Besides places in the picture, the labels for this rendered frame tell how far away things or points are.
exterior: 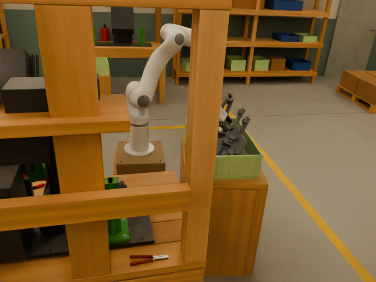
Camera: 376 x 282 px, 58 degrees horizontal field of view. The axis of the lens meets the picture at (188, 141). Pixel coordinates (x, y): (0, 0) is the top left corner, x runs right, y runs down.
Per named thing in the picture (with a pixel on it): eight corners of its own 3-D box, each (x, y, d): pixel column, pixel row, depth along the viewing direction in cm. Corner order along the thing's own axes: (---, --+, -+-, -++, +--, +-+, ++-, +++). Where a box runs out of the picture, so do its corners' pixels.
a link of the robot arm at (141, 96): (140, 104, 205) (147, 114, 192) (122, 96, 199) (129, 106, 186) (182, 31, 194) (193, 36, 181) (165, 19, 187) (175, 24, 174)
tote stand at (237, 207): (178, 215, 302) (181, 135, 267) (235, 215, 305) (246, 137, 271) (181, 276, 241) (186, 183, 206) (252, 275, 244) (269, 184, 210)
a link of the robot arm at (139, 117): (131, 127, 198) (130, 89, 187) (124, 115, 213) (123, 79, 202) (151, 125, 202) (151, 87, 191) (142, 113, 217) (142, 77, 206)
